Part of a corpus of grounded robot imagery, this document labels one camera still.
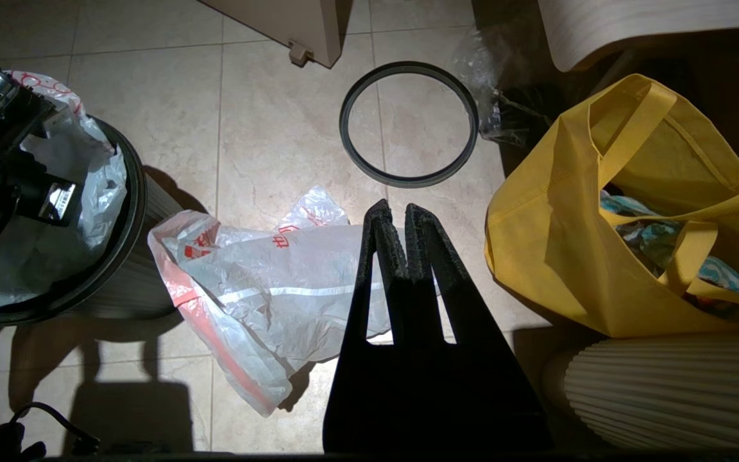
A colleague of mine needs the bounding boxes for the yellow fabric tote bag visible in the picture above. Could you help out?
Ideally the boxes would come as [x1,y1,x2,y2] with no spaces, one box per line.
[484,74,739,339]

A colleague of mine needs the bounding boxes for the crumpled colourful packaging waste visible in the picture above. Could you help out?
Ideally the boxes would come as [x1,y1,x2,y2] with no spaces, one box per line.
[599,188,739,302]

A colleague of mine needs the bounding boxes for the dark ribbed trash bin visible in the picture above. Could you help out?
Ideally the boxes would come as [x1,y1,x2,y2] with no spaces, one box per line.
[0,115,198,327]

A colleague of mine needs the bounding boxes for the pale curved wooden panel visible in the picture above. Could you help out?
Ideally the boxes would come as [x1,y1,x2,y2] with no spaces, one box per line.
[536,0,739,73]

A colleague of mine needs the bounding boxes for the clear crumpled plastic bag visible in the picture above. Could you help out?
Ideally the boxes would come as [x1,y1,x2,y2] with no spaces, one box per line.
[452,27,559,146]

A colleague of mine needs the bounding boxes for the white red-printed plastic bag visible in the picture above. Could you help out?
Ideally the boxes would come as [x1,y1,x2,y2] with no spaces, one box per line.
[148,186,457,418]

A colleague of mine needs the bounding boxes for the black bin rim ring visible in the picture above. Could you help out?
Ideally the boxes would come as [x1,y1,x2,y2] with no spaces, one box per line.
[339,61,480,189]

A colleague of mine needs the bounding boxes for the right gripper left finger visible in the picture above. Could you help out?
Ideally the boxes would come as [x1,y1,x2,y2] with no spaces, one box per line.
[323,199,437,454]

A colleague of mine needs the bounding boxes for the white red-printed bin liner bag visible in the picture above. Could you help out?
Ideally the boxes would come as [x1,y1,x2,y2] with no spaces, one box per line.
[0,69,128,315]

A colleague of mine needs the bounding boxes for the beige ribbed cylinder bin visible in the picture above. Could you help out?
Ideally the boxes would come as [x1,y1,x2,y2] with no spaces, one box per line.
[541,330,739,451]

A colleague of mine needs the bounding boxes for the beige wooden cabinet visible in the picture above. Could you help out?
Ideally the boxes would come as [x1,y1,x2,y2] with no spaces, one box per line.
[200,0,355,69]

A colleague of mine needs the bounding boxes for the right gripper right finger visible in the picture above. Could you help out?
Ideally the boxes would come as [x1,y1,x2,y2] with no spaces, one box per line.
[405,203,553,454]

